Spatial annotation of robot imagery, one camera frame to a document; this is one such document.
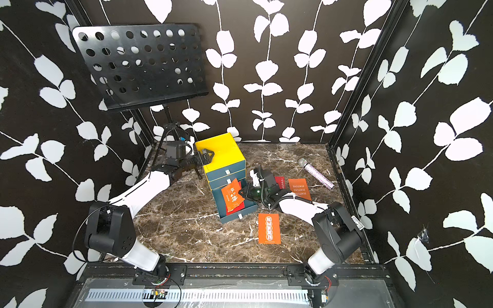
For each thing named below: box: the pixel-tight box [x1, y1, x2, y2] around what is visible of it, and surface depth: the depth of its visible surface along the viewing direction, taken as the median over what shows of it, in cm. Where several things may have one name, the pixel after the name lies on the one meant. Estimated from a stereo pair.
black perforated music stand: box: [71, 23, 209, 130], surface depth 72 cm
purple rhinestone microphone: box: [297, 157, 336, 190], surface depth 106 cm
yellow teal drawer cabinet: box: [194, 132, 247, 191], surface depth 88 cm
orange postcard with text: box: [288, 178, 312, 201], surface depth 103 cm
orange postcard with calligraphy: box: [220, 177, 246, 213], surface depth 89 cm
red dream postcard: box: [225, 180, 246, 216], surface depth 85 cm
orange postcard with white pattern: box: [258, 213, 282, 245], surface depth 88 cm
